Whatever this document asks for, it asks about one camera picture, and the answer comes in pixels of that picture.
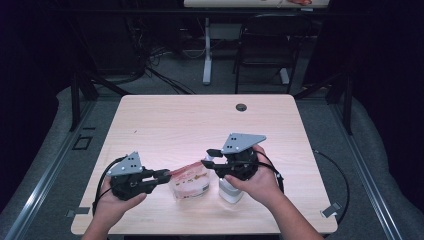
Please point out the orange object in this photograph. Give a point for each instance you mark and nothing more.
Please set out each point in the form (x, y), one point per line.
(300, 1)

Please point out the black folding chair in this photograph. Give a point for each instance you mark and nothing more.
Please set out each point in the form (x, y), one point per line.
(270, 46)

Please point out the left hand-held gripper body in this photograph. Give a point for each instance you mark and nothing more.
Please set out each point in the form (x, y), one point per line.
(128, 186)

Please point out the white desk leg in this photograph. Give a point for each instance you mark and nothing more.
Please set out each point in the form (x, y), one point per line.
(284, 76)
(207, 66)

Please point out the aluminium floor rail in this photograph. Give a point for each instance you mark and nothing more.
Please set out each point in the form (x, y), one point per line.
(368, 180)
(45, 181)

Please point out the black floor outlet frame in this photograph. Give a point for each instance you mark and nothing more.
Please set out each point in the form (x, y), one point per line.
(82, 142)

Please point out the red and clear plastic pouch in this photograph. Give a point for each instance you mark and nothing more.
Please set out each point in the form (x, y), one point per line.
(190, 185)

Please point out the person's right hand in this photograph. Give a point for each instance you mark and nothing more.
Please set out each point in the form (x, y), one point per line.
(263, 185)

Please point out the grey tape piece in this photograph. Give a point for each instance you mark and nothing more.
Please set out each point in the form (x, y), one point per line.
(331, 210)
(78, 211)

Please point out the person's left hand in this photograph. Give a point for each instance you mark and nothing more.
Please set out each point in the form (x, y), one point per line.
(111, 208)

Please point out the black metal stand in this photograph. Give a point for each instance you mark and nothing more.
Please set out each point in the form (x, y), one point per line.
(75, 106)
(347, 110)

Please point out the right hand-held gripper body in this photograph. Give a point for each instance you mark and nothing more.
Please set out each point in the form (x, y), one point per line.
(240, 166)

